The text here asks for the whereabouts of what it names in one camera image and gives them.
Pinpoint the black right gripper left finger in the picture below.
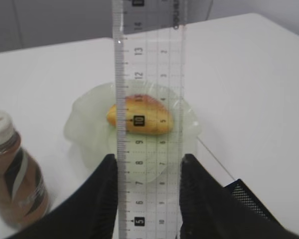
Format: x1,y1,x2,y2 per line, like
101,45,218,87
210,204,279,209
12,154,118,239

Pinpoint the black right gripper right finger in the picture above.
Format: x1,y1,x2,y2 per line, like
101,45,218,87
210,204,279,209
179,153,299,239

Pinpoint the brown coffee drink bottle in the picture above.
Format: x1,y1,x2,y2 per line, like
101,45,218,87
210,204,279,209
0,111,49,229

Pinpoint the sugared bread roll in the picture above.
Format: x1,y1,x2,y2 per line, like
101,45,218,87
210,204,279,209
106,93,174,136

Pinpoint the clear plastic ruler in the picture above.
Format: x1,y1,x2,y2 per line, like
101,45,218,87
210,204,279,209
112,0,187,239

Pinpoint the black mesh pen holder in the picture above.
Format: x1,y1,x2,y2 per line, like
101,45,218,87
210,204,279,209
221,179,297,239

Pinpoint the pale green wavy glass plate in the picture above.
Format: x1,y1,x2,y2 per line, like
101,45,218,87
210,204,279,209
64,80,202,184

